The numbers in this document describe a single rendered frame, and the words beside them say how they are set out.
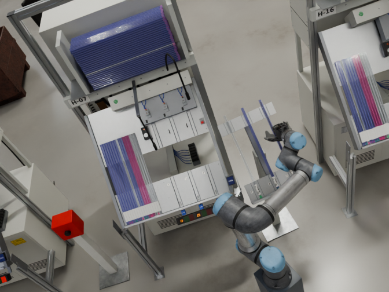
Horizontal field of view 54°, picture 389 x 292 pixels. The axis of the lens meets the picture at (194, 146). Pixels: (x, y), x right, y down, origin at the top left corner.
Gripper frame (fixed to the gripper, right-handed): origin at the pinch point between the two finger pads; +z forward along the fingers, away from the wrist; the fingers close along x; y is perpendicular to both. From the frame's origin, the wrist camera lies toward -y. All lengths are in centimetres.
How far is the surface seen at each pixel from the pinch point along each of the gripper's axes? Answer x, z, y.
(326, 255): -7, 23, -99
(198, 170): 48, 14, -5
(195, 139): 41, 65, 1
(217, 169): 37.5, 12.5, -8.9
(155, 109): 56, 19, 37
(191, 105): 36, 16, 31
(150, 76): 51, 18, 55
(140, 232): 103, 56, -42
